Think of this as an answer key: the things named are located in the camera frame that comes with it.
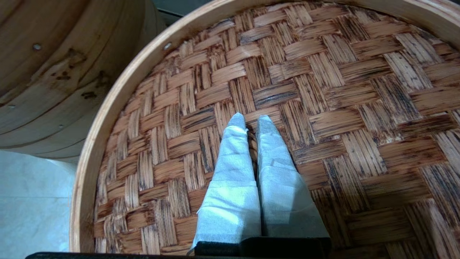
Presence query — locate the large bamboo steamer basket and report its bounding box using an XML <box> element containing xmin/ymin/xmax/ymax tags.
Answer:
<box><xmin>0</xmin><ymin>0</ymin><xmax>92</xmax><ymax>60</ymax></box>
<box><xmin>0</xmin><ymin>0</ymin><xmax>158</xmax><ymax>135</ymax></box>
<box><xmin>0</xmin><ymin>14</ymin><xmax>167</xmax><ymax>149</ymax></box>
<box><xmin>0</xmin><ymin>0</ymin><xmax>148</xmax><ymax>108</ymax></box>

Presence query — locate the small woven bamboo steamer lid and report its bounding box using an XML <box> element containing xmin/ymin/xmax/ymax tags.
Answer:
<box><xmin>69</xmin><ymin>0</ymin><xmax>460</xmax><ymax>256</ymax></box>

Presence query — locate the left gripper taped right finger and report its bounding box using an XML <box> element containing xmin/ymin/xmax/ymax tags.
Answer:
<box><xmin>255</xmin><ymin>114</ymin><xmax>331</xmax><ymax>240</ymax></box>

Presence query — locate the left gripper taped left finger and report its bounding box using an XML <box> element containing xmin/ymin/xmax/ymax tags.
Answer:
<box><xmin>189</xmin><ymin>112</ymin><xmax>262</xmax><ymax>254</ymax></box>

